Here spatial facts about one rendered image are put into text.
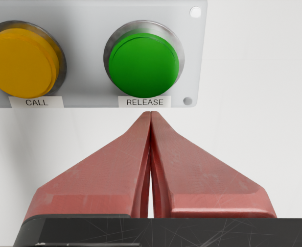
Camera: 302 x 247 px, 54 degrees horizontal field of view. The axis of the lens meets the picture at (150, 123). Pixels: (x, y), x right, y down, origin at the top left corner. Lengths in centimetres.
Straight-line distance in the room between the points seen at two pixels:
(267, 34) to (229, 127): 11
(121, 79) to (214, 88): 16
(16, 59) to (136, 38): 7
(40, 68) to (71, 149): 20
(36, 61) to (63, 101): 4
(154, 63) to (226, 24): 13
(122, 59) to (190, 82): 5
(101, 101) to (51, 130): 16
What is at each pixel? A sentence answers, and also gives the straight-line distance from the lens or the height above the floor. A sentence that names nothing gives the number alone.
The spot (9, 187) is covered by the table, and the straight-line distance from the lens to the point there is 44.
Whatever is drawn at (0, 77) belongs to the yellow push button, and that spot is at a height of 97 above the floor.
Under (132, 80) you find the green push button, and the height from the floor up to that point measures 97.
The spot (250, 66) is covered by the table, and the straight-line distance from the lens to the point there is 31.
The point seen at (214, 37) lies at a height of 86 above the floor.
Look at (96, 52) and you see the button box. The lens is 18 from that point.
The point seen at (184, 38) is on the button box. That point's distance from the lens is 18.
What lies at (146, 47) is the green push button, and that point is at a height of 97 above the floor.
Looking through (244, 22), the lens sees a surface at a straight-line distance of 29.
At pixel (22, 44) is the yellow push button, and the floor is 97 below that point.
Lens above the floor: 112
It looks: 54 degrees down
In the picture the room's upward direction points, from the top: 179 degrees clockwise
